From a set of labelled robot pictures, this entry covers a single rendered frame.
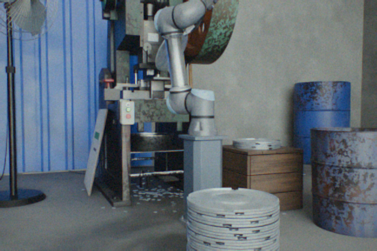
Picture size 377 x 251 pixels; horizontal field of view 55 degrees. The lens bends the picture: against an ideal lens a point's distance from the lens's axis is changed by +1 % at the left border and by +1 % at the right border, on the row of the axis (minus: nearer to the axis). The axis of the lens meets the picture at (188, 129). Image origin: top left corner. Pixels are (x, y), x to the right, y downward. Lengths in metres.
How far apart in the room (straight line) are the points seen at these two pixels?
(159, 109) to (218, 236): 1.37
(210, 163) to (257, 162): 0.35
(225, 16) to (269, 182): 1.08
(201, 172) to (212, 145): 0.14
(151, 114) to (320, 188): 1.09
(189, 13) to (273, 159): 0.91
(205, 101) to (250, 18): 2.71
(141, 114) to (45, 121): 1.43
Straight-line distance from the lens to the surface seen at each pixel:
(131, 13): 2.45
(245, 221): 1.06
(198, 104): 1.75
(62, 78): 3.57
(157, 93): 2.37
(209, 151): 1.74
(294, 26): 4.73
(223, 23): 2.43
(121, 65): 2.68
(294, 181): 2.19
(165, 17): 1.83
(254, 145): 2.10
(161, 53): 2.16
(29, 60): 3.57
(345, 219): 1.86
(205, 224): 1.10
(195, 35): 2.75
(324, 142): 1.83
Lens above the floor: 0.57
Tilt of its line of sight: 3 degrees down
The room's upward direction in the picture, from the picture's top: straight up
